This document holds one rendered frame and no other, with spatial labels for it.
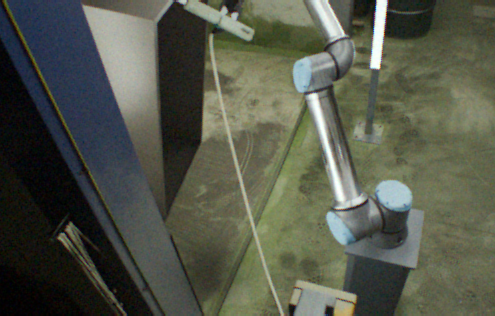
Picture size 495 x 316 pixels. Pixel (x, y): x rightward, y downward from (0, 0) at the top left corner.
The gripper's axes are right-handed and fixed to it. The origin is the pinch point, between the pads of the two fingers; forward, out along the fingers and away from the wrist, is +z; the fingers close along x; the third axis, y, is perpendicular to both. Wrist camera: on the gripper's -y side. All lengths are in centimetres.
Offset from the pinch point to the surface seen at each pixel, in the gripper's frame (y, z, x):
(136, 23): -32, 22, 34
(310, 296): -122, 70, -4
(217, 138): 135, 35, -57
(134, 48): -24.6, 28.6, 30.9
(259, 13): 178, -79, -62
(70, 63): -102, 49, 44
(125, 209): -82, 72, 22
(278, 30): 177, -73, -83
